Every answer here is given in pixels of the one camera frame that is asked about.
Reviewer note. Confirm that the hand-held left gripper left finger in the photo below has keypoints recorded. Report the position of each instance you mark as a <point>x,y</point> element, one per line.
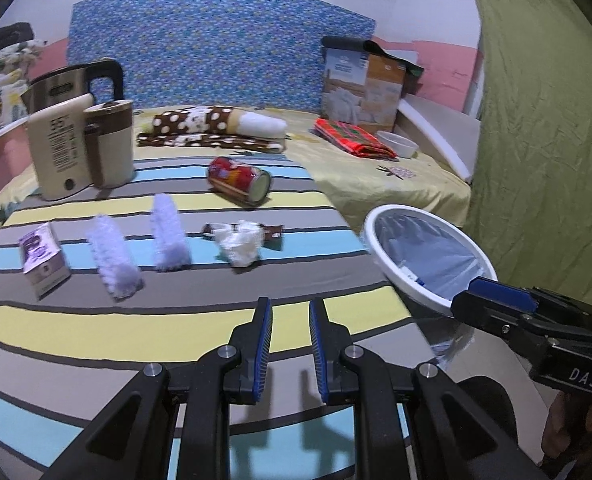
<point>263,350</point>

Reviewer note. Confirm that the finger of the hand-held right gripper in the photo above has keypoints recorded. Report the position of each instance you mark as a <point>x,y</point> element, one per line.
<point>495,317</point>
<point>500,292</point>

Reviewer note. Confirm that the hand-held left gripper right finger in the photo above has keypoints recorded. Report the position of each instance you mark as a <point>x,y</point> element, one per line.
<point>317,350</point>

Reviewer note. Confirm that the translucent plastic trash bag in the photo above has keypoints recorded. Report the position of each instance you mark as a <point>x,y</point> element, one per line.
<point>425,245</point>

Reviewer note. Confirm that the white tissue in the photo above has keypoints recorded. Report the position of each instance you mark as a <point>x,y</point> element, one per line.
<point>238,245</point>

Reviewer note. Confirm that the brown snack wrapper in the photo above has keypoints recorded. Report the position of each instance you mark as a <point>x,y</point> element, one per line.
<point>274,232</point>

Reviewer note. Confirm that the white round trash bin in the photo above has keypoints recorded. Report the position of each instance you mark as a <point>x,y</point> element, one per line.
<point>370,240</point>

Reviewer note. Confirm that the red drink can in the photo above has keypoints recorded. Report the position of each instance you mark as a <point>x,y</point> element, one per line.
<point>236,177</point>

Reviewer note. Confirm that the purple drink carton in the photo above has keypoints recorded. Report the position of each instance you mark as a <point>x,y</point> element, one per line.
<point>43,260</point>

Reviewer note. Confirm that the person's right hand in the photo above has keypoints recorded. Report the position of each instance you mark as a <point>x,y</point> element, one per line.
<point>570,425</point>

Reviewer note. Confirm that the white foam board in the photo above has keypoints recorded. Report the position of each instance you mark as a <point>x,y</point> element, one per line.
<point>440,130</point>

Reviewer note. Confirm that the clear plastic bowl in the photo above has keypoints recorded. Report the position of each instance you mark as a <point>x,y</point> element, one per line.
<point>398,145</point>

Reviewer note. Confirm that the green curtain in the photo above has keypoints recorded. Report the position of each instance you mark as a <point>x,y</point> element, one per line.
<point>540,110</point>

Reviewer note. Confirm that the red plaid cloth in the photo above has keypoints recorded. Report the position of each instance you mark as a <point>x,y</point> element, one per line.
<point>353,137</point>

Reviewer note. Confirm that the brown polka dot blanket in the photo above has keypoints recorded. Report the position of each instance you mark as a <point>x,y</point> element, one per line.
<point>186,122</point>

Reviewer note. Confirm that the cardboard bedding box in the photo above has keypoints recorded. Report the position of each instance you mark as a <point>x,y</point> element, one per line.
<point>360,95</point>

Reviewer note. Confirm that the beige cup with brown lid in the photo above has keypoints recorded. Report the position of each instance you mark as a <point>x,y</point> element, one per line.
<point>113,150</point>

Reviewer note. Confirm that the beige water warmer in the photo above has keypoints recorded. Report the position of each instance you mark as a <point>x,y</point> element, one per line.
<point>58,155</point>

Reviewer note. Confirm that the blue floral headboard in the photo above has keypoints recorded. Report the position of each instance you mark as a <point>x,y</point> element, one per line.
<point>216,50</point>

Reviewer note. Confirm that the pink storage box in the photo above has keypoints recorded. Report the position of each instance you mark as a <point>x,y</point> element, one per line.
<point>1,165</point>

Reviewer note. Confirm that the stainless steel electric kettle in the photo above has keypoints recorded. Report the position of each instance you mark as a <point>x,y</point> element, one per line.
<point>56,87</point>

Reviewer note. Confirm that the pineapple print quilt bundle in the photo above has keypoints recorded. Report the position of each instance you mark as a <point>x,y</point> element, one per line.
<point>1,90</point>

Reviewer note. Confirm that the black cloth bag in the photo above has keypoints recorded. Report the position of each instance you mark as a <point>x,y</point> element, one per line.
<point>6,35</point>

